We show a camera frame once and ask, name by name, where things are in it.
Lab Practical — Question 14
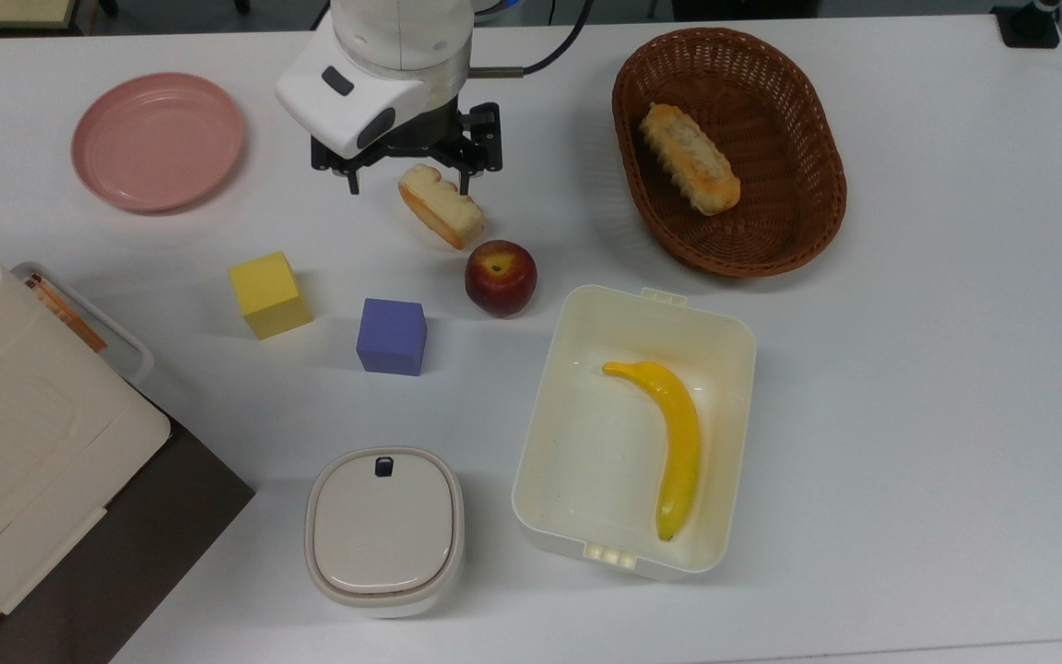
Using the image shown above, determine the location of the large white plastic appliance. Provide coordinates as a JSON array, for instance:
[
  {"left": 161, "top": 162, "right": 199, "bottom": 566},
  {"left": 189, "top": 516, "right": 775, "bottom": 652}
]
[{"left": 0, "top": 219, "right": 171, "bottom": 663}]

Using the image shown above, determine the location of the red apple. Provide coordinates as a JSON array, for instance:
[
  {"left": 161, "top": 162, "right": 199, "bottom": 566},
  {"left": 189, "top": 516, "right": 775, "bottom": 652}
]
[{"left": 465, "top": 240, "right": 538, "bottom": 319}]

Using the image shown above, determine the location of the black camera stand base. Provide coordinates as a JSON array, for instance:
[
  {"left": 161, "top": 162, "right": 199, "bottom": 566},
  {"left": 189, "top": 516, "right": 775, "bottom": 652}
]
[{"left": 991, "top": 0, "right": 1062, "bottom": 50}]

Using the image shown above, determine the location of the small white lidded container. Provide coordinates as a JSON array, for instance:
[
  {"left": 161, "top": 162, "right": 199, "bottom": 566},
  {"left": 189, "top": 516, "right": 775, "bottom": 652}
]
[{"left": 304, "top": 447, "right": 466, "bottom": 619}]

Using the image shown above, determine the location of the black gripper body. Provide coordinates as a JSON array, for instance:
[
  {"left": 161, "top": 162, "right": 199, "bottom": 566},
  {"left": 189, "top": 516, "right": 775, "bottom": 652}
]
[{"left": 311, "top": 101, "right": 503, "bottom": 178}]

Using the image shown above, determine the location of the short bread slice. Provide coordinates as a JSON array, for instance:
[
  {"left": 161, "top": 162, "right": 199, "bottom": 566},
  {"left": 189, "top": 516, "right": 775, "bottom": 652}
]
[{"left": 398, "top": 164, "right": 485, "bottom": 251}]

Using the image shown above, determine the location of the long bread roll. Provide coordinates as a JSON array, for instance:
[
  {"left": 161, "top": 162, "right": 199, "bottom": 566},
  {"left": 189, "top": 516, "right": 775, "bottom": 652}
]
[{"left": 638, "top": 102, "right": 742, "bottom": 217}]

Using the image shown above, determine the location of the yellow banana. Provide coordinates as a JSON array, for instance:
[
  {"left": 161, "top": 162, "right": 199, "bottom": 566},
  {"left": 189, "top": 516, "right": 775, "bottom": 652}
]
[{"left": 602, "top": 361, "right": 702, "bottom": 542}]

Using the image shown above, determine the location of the purple cube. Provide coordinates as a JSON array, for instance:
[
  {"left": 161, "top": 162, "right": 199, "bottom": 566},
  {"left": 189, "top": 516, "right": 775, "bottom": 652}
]
[{"left": 356, "top": 298, "right": 428, "bottom": 377}]

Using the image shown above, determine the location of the brown wicker basket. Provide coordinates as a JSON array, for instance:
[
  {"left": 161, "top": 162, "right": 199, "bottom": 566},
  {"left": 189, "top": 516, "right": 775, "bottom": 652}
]
[{"left": 612, "top": 27, "right": 848, "bottom": 279}]

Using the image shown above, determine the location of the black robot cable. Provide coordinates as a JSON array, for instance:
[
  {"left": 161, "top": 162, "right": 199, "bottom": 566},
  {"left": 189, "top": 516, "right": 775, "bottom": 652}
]
[{"left": 470, "top": 0, "right": 596, "bottom": 77}]

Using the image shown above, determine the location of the clear plastic tray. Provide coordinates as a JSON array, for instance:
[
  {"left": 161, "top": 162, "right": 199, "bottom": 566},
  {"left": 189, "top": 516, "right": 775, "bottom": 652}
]
[{"left": 11, "top": 262, "right": 155, "bottom": 386}]

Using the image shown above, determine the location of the white plastic open box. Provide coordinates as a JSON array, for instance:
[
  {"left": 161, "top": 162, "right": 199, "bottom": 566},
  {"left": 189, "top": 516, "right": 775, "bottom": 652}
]
[{"left": 511, "top": 284, "right": 758, "bottom": 584}]

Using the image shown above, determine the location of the pink round plate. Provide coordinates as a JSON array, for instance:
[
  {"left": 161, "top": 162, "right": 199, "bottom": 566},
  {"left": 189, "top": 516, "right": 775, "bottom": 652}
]
[{"left": 71, "top": 73, "right": 245, "bottom": 213}]

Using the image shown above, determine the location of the yellow cube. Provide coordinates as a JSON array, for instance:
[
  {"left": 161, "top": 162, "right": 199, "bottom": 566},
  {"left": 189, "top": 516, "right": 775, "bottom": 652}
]
[{"left": 228, "top": 251, "right": 314, "bottom": 340}]

